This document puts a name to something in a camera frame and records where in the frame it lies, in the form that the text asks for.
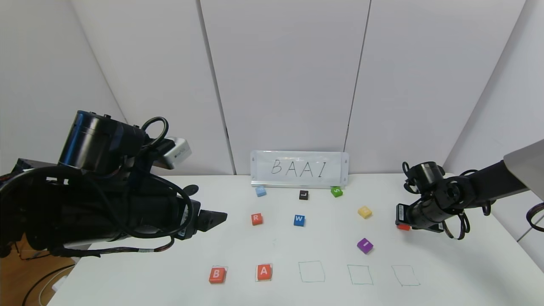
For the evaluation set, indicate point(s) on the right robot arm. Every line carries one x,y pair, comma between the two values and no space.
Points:
501,178

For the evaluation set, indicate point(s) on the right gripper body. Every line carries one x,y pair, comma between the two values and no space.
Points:
400,214

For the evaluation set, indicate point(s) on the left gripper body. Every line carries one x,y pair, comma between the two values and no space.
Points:
192,219

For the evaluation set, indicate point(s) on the green S letter block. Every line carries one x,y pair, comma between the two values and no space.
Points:
336,191

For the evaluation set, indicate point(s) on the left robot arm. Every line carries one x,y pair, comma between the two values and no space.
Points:
85,212

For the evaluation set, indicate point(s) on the black L letter block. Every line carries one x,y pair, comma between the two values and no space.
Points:
303,195

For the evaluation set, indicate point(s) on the orange R letter block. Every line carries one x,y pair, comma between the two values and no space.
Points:
256,219

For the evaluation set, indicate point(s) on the purple I letter block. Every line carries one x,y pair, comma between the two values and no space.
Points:
365,245

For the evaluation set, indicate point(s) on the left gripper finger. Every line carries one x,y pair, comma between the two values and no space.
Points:
210,220

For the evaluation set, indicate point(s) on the light blue letter block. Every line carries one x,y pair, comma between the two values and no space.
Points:
261,191

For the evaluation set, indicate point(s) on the black table grommet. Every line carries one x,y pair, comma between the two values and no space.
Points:
192,188

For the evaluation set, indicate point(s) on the orange A letter block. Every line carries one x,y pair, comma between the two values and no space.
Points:
403,228
264,272

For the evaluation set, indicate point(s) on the white BAAI sign board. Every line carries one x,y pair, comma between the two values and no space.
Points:
299,169

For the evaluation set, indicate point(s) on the blue W letter block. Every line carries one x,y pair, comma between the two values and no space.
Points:
299,220

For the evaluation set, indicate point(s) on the yellow letter block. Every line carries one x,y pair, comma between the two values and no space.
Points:
365,212

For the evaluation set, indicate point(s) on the orange B letter block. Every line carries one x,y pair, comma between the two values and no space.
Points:
217,275

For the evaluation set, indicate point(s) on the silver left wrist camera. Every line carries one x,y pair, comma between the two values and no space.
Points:
178,153

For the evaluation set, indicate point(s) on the white power adapter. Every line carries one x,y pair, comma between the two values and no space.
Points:
60,284

